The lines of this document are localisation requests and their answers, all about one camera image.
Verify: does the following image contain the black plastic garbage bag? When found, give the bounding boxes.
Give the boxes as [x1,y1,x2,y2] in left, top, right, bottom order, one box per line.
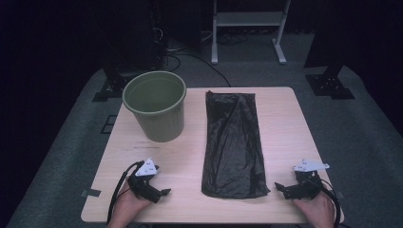
[201,90,271,200]

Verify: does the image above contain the person's left hand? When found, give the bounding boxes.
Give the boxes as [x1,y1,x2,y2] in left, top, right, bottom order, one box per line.
[107,180,153,227]

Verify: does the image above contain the green plastic bin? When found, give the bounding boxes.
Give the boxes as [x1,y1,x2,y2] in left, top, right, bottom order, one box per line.
[122,70,187,143]

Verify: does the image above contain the black stand base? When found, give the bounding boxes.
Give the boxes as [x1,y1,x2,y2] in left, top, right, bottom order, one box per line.
[91,60,141,103]
[304,63,355,101]

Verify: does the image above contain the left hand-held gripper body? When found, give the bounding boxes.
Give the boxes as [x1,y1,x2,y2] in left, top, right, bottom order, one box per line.
[126,157,163,204]

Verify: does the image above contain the black floor cable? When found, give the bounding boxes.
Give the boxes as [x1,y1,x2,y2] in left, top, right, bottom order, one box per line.
[164,55,182,73]
[164,52,232,88]

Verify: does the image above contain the right hand-held gripper black cable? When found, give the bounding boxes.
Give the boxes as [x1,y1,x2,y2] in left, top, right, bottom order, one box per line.
[318,178,342,228]

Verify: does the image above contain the hand-held gripper black cable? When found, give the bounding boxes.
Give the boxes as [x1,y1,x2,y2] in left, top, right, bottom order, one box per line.
[106,161,145,224]
[318,178,342,228]

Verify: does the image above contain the black floor tape frame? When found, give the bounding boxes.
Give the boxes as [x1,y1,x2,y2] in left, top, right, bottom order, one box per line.
[100,114,118,135]

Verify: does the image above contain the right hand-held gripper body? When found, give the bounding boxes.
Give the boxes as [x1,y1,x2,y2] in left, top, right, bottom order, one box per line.
[283,159,331,200]

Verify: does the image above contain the white metal stand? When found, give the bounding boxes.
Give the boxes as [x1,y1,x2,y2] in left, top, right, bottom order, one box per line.
[211,0,292,66]

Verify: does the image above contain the person's right hand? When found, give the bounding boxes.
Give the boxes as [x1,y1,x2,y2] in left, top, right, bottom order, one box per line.
[293,191,336,228]

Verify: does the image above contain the left hand-held gripper black cable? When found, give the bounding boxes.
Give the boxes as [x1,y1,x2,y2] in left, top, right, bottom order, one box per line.
[106,161,145,224]

